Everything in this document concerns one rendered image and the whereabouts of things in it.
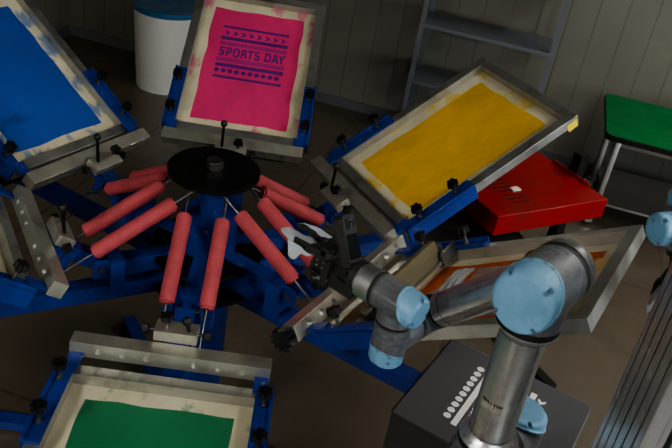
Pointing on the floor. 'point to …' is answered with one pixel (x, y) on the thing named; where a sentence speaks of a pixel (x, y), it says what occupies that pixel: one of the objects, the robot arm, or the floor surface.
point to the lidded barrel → (159, 38)
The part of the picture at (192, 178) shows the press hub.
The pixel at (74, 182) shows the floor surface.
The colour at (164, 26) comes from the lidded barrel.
